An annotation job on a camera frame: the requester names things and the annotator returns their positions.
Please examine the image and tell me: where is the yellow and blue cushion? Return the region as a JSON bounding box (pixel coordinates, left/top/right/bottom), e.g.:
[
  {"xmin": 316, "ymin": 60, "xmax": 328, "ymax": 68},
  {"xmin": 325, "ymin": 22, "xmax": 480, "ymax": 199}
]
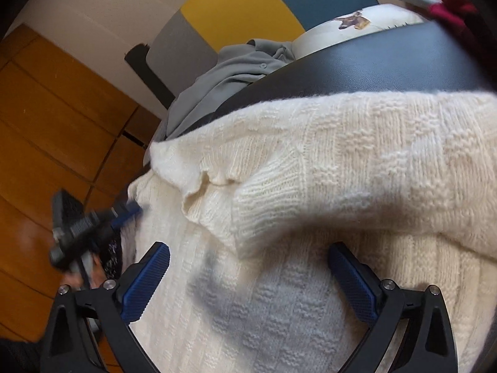
[{"xmin": 149, "ymin": 0, "xmax": 378, "ymax": 99}]

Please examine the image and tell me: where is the person's patterned clothing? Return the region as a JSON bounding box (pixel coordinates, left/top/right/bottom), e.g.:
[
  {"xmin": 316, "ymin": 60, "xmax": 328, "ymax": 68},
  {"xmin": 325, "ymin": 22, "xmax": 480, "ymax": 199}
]
[{"xmin": 95, "ymin": 229, "xmax": 125, "ymax": 280}]

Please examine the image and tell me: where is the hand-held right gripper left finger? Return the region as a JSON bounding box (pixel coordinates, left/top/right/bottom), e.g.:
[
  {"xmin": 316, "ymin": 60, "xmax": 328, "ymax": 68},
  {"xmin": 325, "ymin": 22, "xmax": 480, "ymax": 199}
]
[{"xmin": 41, "ymin": 241, "xmax": 171, "ymax": 373}]

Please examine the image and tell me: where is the cream knit sweater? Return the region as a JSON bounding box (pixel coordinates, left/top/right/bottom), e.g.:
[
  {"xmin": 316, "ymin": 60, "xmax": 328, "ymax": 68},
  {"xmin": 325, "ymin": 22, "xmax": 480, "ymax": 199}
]
[{"xmin": 128, "ymin": 89, "xmax": 497, "ymax": 373}]

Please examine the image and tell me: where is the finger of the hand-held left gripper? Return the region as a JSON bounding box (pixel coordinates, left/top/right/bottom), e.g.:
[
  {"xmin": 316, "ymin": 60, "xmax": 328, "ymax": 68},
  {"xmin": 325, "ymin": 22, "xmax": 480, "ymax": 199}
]
[{"xmin": 109, "ymin": 200, "xmax": 142, "ymax": 234}]

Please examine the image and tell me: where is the grey garment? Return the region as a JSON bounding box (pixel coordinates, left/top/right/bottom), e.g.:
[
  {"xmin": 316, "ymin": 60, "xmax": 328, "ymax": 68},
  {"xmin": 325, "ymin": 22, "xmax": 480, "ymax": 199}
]
[{"xmin": 166, "ymin": 39, "xmax": 296, "ymax": 141}]

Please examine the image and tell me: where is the red cloth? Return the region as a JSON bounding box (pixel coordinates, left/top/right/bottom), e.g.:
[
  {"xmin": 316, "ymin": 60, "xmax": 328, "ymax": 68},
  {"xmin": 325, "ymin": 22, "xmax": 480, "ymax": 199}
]
[{"xmin": 427, "ymin": 0, "xmax": 484, "ymax": 49}]

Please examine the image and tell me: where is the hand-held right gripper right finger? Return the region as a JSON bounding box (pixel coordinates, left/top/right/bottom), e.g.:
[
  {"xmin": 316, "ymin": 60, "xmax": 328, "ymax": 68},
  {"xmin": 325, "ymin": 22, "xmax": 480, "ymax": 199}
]
[{"xmin": 328, "ymin": 241, "xmax": 459, "ymax": 373}]

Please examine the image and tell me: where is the black frame leg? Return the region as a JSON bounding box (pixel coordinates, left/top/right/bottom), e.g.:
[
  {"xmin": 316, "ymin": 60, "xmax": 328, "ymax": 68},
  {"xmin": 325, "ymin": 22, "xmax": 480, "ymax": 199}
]
[{"xmin": 124, "ymin": 43, "xmax": 176, "ymax": 110}]

